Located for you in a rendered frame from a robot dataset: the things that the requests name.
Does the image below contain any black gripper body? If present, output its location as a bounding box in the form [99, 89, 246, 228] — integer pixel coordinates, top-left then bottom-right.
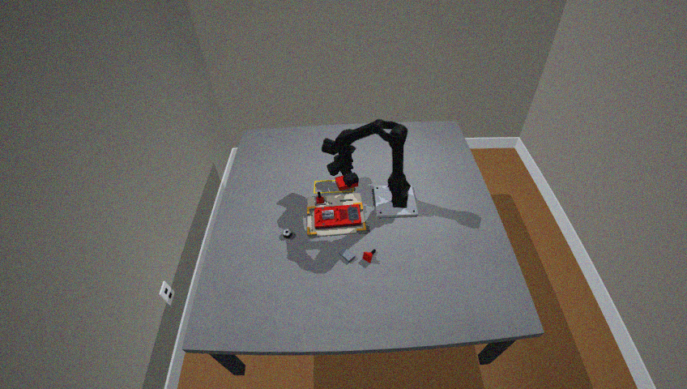
[334, 155, 359, 185]

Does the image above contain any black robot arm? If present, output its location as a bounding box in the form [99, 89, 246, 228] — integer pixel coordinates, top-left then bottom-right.
[322, 119, 411, 208]

